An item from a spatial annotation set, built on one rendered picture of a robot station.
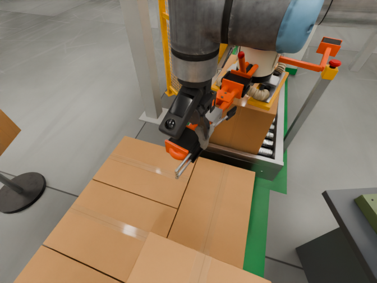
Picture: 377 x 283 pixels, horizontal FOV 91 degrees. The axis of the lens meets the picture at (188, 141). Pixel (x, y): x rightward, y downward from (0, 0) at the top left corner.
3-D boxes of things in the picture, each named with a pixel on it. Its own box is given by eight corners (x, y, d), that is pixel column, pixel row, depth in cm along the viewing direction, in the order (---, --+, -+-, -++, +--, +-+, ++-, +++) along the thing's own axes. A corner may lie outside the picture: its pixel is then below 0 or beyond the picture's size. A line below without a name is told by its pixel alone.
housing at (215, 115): (204, 112, 66) (205, 102, 62) (222, 119, 63) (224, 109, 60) (194, 124, 62) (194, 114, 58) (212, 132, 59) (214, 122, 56)
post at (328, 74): (274, 153, 202) (326, 64, 125) (280, 154, 200) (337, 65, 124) (273, 158, 198) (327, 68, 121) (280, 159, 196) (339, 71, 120)
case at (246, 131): (223, 96, 176) (230, 54, 146) (267, 106, 166) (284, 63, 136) (201, 141, 141) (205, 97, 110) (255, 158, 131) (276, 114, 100)
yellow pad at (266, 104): (269, 70, 103) (272, 61, 99) (288, 75, 100) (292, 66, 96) (246, 103, 85) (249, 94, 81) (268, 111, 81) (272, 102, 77)
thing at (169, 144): (182, 133, 59) (181, 122, 55) (202, 143, 56) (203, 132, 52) (165, 151, 54) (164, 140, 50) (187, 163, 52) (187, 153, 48)
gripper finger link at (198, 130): (221, 140, 53) (213, 112, 48) (211, 154, 50) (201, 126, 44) (212, 138, 55) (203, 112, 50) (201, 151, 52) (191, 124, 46)
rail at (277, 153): (277, 46, 279) (282, 32, 264) (281, 46, 278) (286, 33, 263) (265, 175, 138) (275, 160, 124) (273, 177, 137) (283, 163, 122)
